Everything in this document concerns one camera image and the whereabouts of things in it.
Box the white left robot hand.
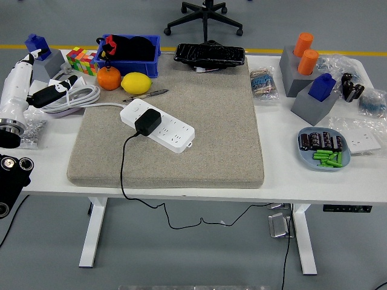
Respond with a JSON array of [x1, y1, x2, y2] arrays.
[[0, 47, 79, 121]]

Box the black plug cord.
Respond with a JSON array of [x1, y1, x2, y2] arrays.
[[120, 131, 273, 230]]

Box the black plug adapter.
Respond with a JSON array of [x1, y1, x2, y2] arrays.
[[134, 108, 163, 136]]

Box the white power strip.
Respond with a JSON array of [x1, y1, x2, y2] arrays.
[[119, 98, 196, 153]]

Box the clear bag of screws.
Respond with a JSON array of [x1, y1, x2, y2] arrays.
[[19, 110, 48, 150]]

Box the blue bottle-shaped block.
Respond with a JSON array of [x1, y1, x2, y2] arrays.
[[24, 33, 51, 61], [307, 72, 337, 102]]

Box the white card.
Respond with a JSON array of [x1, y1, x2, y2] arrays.
[[71, 75, 88, 89]]

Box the colourful puzzle cube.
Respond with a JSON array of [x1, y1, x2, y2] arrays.
[[65, 47, 99, 76]]

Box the orange fruit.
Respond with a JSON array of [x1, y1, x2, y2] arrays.
[[96, 66, 122, 91]]

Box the yellow lemon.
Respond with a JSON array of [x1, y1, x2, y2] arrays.
[[120, 72, 152, 95]]

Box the blue plastic bin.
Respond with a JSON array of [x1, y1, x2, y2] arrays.
[[93, 34, 161, 79]]

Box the black round cloth pouch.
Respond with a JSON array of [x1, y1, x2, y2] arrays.
[[116, 36, 157, 63]]

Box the black silver pen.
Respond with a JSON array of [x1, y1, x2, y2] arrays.
[[122, 88, 169, 103]]

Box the white table leg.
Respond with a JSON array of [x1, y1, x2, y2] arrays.
[[291, 204, 318, 276], [79, 196, 109, 269]]

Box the black glossy tray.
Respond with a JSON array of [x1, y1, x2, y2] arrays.
[[174, 43, 246, 69]]

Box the grey-brown mat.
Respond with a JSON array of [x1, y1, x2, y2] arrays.
[[66, 54, 265, 190]]

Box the black office chair base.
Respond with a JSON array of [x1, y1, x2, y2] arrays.
[[163, 0, 244, 46]]

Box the clear bag of resistors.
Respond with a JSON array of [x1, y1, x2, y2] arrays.
[[249, 66, 279, 106]]

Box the grey two-hole block holder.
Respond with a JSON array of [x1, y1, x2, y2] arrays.
[[278, 45, 322, 98]]

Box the orange cylinder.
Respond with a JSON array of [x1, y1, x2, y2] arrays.
[[293, 32, 314, 58], [297, 49, 319, 76]]

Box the silver metal floor box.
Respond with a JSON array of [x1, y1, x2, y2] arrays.
[[268, 212, 296, 239]]

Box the blue-grey plate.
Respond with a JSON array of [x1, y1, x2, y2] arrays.
[[296, 126, 351, 172]]

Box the clear bag blue parts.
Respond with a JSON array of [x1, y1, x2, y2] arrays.
[[316, 53, 363, 91]]

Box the clear crinkled plastic bag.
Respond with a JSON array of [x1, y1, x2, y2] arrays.
[[328, 116, 387, 158]]

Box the black capacitor cluster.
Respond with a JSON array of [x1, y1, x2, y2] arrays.
[[340, 72, 365, 103]]

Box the black table control panel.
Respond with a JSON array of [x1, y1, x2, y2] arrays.
[[322, 204, 372, 213]]

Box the small bag blue resistors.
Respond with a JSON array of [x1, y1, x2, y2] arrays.
[[357, 89, 387, 118]]

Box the white power strip cable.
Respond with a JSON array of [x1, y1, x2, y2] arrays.
[[39, 62, 128, 115]]

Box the black red strap pouch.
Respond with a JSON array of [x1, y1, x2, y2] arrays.
[[96, 34, 117, 69]]

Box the black floor cable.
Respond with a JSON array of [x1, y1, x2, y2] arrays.
[[0, 195, 30, 248], [281, 205, 293, 290]]

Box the white wall socket panel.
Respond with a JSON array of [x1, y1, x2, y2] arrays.
[[346, 129, 382, 154]]

